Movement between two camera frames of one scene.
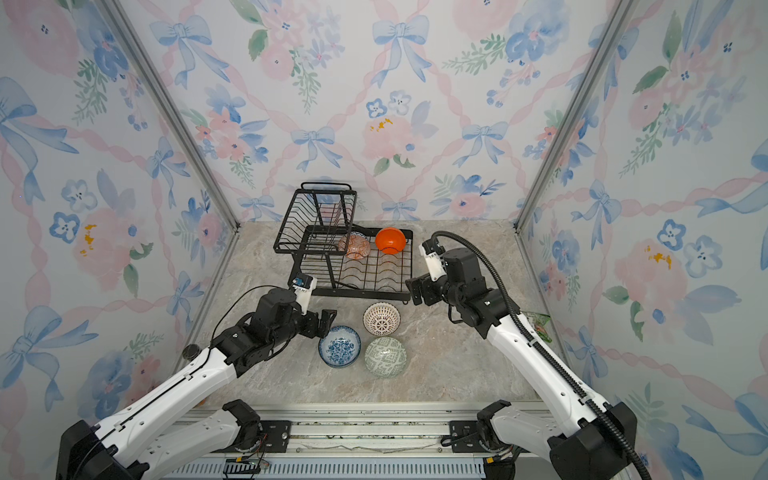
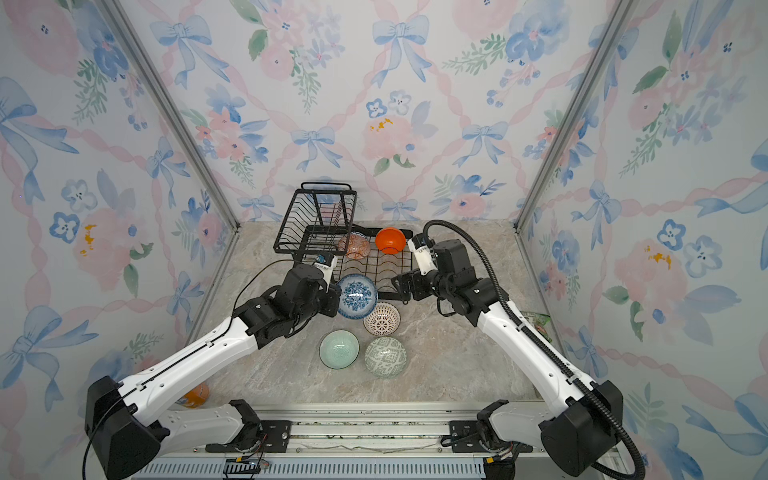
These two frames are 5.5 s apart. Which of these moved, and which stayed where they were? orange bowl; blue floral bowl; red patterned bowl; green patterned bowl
Moved: blue floral bowl
Stayed: red patterned bowl; orange bowl; green patterned bowl
